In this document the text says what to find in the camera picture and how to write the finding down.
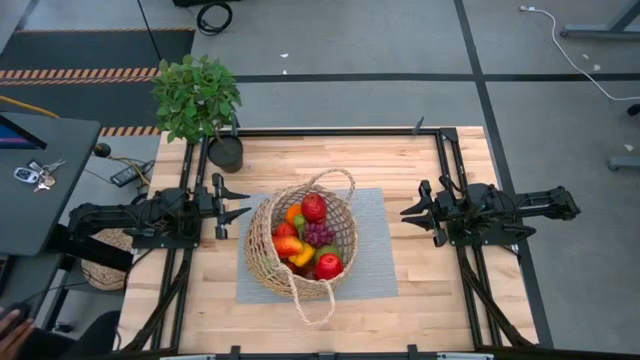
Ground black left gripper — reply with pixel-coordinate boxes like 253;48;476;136
192;172;253;240

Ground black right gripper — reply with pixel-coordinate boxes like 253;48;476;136
399;179;460;249

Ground red yellow apple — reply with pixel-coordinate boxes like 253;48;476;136
272;235;305;259

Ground yellow bell pepper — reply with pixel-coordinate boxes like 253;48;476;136
288;243;317;268

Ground purple grape bunch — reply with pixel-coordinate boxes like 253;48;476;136
303;222;336;250

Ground round woven straw basket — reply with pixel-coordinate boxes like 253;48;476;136
79;228;135;292

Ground grey woven placemat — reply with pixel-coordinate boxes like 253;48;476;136
235;187;400;305

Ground black power adapter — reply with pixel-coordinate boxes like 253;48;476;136
109;159;156;189

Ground potted green leafy plant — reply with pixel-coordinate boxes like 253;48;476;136
151;53;245;175

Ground dark grey desk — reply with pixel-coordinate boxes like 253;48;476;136
0;110;103;257

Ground silver keys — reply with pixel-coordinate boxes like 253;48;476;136
29;158;66;194

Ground person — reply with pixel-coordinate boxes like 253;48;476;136
29;309;122;360

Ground grey furniture foot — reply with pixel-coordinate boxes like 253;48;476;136
607;155;640;172

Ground black silver car key fob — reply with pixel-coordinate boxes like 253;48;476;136
13;166;41;185

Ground black floor mat striped edge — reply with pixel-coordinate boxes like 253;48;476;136
0;27;196;136

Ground monitor with blue screen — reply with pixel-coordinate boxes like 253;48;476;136
0;113;49;151

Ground black computer mouse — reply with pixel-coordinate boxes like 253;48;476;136
0;301;32;326

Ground grey furniture leg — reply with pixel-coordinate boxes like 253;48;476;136
559;0;640;41

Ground person's hand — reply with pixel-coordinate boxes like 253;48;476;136
0;307;36;360

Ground woven wicker basket with handles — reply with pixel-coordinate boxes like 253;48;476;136
243;167;359;329

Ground black aluminium table frame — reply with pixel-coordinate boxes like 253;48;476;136
122;125;554;360

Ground black coiled cable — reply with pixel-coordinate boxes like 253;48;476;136
195;0;234;37

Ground thin black cable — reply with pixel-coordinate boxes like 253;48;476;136
135;0;164;64

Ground white cable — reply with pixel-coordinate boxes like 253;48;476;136
519;4;640;103

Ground yellow cable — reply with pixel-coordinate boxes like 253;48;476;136
0;94;62;120

